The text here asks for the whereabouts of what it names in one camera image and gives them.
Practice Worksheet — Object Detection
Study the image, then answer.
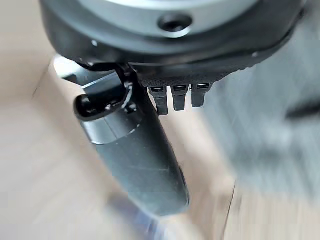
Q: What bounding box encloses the grey office cabinet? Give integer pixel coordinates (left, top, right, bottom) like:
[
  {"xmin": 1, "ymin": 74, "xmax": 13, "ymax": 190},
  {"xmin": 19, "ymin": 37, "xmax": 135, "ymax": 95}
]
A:
[{"xmin": 203, "ymin": 42, "xmax": 320, "ymax": 198}]

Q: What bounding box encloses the silver right wrist cuff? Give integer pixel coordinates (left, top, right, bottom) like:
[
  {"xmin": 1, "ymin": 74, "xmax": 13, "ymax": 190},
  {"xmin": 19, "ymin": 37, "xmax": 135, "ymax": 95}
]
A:
[{"xmin": 73, "ymin": 0, "xmax": 308, "ymax": 55}]

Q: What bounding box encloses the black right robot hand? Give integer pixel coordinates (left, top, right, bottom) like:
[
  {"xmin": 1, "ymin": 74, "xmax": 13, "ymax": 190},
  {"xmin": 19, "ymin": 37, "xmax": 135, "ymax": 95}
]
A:
[{"xmin": 38, "ymin": 0, "xmax": 308, "ymax": 217}]

